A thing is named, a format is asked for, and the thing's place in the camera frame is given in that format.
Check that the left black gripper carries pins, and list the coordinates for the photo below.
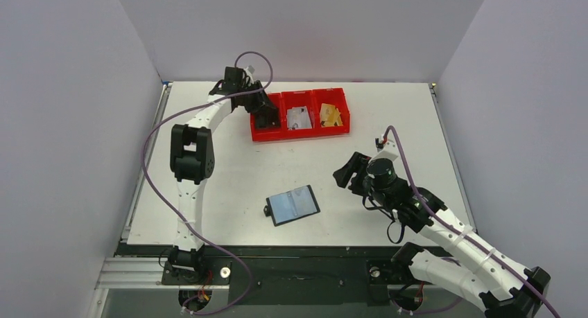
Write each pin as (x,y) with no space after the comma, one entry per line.
(262,103)

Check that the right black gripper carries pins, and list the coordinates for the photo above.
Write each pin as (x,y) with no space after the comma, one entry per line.
(357,173)

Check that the black leather card holder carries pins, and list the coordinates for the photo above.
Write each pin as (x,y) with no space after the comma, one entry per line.
(291,205)

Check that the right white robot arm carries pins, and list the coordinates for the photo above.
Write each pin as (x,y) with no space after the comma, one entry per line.
(480,274)

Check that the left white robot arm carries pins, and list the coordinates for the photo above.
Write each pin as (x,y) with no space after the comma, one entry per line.
(192,162)

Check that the black card holders in bin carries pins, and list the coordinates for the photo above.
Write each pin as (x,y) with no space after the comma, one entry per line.
(267,120)

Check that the gold cards in bin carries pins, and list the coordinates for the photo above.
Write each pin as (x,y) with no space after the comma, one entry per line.
(330,116)

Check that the white cards in bin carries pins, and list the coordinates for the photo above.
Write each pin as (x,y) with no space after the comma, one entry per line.
(298,118)

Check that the left red bin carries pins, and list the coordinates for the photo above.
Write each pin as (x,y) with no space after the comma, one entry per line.
(262,102)

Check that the red bin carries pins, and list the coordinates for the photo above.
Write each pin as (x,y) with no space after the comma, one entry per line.
(334,96)
(292,99)
(262,102)

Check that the right red bin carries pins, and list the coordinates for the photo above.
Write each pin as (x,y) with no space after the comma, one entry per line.
(334,96)

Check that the middle red bin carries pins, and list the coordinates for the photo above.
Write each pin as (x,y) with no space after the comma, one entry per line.
(292,99)

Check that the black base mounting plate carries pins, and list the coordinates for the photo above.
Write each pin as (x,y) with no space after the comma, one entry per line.
(282,275)

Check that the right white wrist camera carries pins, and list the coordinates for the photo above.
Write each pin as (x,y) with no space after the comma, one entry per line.
(386,149)

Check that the aluminium rail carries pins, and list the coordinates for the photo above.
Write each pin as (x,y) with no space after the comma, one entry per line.
(131,273)

